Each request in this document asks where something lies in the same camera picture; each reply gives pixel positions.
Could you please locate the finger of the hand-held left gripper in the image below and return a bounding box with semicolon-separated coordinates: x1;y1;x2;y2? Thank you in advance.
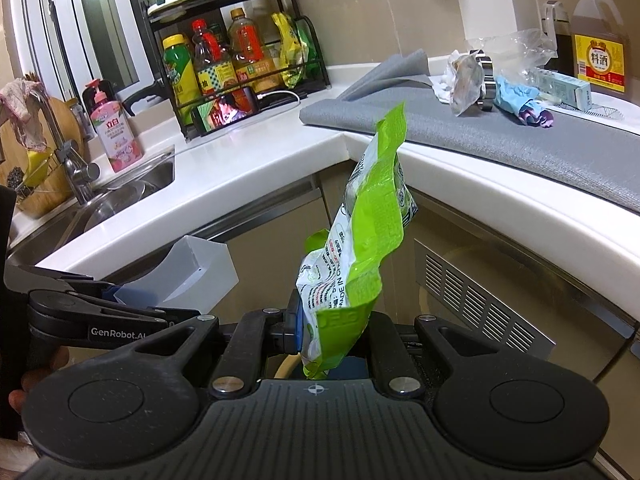
6;264;122;298
29;289;202;329

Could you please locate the wide grey vent grille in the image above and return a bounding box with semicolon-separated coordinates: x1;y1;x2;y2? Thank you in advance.
414;239;557;362

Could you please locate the stainless steel sink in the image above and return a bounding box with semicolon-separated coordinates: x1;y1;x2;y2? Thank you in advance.
7;145;176;267

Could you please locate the pink pump soap bottle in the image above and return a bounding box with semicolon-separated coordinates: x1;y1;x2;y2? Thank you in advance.
82;79;145;174

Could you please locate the smartphone with lit screen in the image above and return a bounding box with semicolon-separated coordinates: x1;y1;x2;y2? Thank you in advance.
192;86;261;136

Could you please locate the window with white frame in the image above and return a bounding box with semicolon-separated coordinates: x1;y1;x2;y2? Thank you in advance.
20;0;157;107

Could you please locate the wooden cutting board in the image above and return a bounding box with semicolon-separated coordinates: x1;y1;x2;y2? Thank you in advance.
0;97;87;219

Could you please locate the steel kitchen faucet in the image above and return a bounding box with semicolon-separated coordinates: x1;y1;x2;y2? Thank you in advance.
35;90;101;206

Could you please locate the teal patterned carton box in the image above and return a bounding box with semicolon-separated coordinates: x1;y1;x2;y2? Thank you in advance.
530;67;594;111

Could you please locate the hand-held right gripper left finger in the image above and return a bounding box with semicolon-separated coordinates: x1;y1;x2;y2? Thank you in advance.
150;292;305;397

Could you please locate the green seasoning bag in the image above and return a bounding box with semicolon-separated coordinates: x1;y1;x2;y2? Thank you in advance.
297;20;322;79

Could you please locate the black pan handle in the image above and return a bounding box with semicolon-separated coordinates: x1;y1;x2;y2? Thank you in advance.
122;80;167;117

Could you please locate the large cooking wine jug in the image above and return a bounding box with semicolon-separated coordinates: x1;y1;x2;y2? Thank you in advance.
570;0;632;97

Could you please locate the person's left hand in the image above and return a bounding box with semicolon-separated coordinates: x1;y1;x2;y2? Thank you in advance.
7;347;69;413

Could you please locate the large clear plastic bag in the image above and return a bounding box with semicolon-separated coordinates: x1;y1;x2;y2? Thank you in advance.
467;27;560;71

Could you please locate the white plastic box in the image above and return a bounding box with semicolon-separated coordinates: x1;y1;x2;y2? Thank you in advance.
114;234;240;311

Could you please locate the pale rag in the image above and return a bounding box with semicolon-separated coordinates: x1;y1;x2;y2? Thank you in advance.
0;77;51;148

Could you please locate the grey cloth mat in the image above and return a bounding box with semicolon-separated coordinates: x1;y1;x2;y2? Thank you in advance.
299;50;640;213

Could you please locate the red cap sauce bottle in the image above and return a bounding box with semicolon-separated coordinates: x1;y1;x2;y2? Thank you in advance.
191;19;239;97

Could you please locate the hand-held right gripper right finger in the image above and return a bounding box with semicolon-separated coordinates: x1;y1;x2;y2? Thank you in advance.
356;313;481;397

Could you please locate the dark sauce bottle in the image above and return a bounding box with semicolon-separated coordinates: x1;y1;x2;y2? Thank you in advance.
209;22;232;61

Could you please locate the yellow seasoning bag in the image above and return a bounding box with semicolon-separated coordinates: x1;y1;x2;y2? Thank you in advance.
271;11;307;89

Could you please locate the green snack bag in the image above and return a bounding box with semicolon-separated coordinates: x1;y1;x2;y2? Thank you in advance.
295;101;418;381

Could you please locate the yellow cloth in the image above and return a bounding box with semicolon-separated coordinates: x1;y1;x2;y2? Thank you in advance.
22;147;57;189

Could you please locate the purple crumpled wrapper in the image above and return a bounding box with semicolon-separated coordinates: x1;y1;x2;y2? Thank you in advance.
515;100;557;130

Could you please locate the stainless steel ring mold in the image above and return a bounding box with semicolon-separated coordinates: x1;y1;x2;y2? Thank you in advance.
471;50;499;112

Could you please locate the black wire spice rack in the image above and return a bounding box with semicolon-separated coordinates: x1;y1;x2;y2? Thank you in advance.
141;0;332;140

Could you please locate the blue cloth item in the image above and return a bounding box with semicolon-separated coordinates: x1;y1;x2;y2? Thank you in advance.
492;76;541;112

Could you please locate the green label yellow cap bottle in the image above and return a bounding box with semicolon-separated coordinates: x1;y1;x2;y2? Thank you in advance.
162;34;202;111

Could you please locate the white charging cable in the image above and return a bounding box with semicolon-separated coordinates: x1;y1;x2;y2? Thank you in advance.
255;89;304;111

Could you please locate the white paper tissue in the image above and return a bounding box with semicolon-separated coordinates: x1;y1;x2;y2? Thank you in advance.
430;74;459;104

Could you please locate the crumpled silver foil bag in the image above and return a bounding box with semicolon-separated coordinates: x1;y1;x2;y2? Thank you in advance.
446;49;489;117

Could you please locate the orange label oil bottle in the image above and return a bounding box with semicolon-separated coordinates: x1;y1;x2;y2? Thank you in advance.
227;7;277;92

